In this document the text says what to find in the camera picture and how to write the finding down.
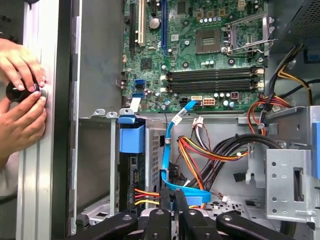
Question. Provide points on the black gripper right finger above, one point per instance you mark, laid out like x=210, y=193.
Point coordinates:
x=195, y=225

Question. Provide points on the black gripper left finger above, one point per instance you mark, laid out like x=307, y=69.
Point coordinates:
x=155, y=225

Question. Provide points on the hard disk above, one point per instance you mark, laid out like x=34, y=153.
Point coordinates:
x=132, y=140

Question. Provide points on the metal disk bay cage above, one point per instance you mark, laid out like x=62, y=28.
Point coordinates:
x=155, y=150

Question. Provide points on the person right hand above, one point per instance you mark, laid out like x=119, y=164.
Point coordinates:
x=22, y=125

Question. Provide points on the person left hand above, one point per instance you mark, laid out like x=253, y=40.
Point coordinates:
x=17, y=60

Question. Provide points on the metal optical drive cage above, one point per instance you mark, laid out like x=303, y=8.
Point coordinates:
x=282, y=175

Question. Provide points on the black RAM slot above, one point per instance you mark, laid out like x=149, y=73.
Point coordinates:
x=215, y=90
x=215, y=77
x=215, y=84
x=215, y=71

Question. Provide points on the black PC case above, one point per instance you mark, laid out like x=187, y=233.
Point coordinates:
x=61, y=125

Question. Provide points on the blue plastic drive latch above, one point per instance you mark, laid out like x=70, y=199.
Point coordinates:
x=316, y=150

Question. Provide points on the green motherboard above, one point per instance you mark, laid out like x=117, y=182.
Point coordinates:
x=190, y=62

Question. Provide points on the CPU socket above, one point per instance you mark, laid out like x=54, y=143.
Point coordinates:
x=208, y=41

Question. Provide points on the black expansion slot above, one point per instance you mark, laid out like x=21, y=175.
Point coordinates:
x=132, y=30

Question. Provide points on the blue expansion slot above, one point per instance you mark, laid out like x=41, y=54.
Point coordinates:
x=164, y=25

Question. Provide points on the white expansion slot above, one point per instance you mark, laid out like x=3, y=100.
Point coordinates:
x=142, y=25

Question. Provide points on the round coin battery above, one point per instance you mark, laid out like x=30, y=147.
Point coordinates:
x=155, y=23

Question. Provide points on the grey power supply unit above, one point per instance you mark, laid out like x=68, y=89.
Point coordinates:
x=300, y=20

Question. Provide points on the black keyboard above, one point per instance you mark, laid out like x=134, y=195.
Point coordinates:
x=7, y=27

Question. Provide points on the metal socket cover frame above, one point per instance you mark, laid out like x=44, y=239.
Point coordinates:
x=270, y=26

